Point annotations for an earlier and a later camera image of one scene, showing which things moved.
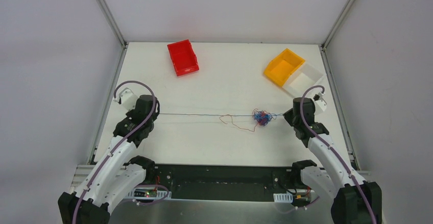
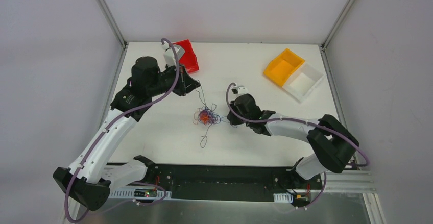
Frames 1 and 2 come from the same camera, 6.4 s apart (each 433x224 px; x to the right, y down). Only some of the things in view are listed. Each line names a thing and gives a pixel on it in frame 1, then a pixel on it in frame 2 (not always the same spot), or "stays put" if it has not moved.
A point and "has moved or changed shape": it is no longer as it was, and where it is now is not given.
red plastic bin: x=183 y=57 stays put
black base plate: x=224 y=182 stays put
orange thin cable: x=239 y=127 has moved or changed shape
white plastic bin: x=307 y=76 stays put
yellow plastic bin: x=283 y=67 stays put
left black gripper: x=154 y=110 to x=184 y=81
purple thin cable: x=259 y=119 has moved or changed shape
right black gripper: x=289 y=115 to x=235 y=115
